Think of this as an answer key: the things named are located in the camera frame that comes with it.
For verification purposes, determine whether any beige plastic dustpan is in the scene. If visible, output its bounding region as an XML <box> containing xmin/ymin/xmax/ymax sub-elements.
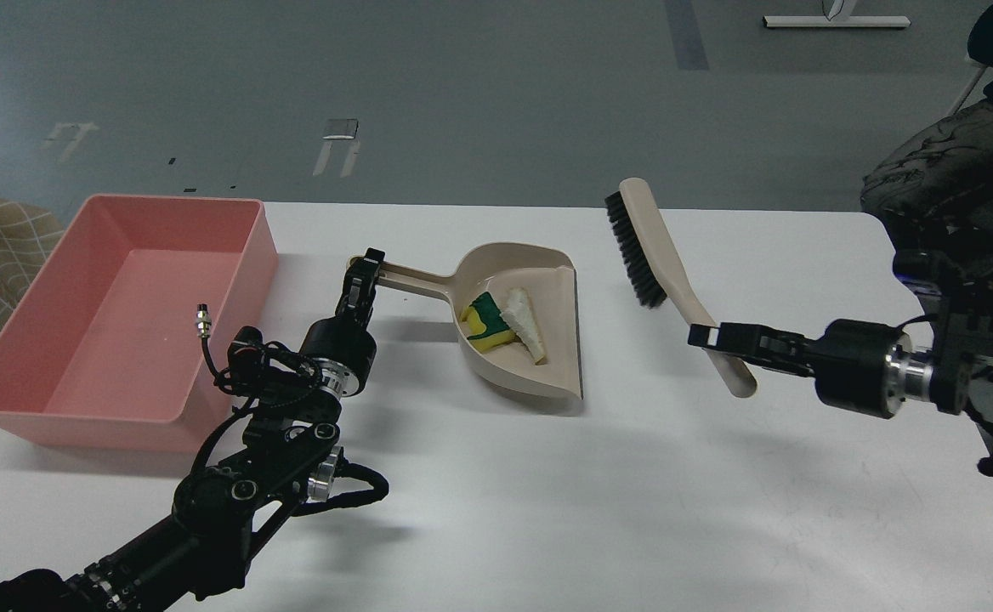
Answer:
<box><xmin>377</xmin><ymin>241</ymin><xmax>582</xmax><ymax>399</ymax></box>

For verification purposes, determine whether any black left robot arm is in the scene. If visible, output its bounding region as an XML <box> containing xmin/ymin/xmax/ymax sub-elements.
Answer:
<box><xmin>0</xmin><ymin>248</ymin><xmax>390</xmax><ymax>611</ymax></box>

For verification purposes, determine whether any pink plastic bin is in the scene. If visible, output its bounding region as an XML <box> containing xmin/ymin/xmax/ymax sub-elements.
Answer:
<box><xmin>0</xmin><ymin>195</ymin><xmax>278</xmax><ymax>452</ymax></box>

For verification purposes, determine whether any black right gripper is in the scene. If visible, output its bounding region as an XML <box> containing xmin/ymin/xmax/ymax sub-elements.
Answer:
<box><xmin>688</xmin><ymin>319</ymin><xmax>913</xmax><ymax>419</ymax></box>

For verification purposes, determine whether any yellow green sponge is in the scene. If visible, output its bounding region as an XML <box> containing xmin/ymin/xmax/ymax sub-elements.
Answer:
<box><xmin>459</xmin><ymin>292</ymin><xmax>519</xmax><ymax>354</ymax></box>

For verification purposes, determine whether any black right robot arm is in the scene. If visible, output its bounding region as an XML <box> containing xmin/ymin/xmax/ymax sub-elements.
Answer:
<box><xmin>688</xmin><ymin>249</ymin><xmax>993</xmax><ymax>477</ymax></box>

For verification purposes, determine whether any white stand base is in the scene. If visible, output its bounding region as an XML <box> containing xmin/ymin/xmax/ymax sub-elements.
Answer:
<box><xmin>763</xmin><ymin>15</ymin><xmax>911</xmax><ymax>30</ymax></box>

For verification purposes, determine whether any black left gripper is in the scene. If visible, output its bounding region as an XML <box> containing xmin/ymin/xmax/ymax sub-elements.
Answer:
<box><xmin>301</xmin><ymin>247</ymin><xmax>385</xmax><ymax>398</ymax></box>

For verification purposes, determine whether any beige hand brush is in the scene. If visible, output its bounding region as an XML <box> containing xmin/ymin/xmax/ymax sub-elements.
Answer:
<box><xmin>604</xmin><ymin>177</ymin><xmax>758</xmax><ymax>400</ymax></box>

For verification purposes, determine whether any white bread slice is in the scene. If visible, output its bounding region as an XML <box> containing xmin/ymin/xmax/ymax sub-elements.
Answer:
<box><xmin>500</xmin><ymin>287</ymin><xmax>548</xmax><ymax>365</ymax></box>

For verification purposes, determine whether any person in dark clothes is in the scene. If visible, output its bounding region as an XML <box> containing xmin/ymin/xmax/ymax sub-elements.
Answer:
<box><xmin>860</xmin><ymin>4</ymin><xmax>993</xmax><ymax>249</ymax></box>

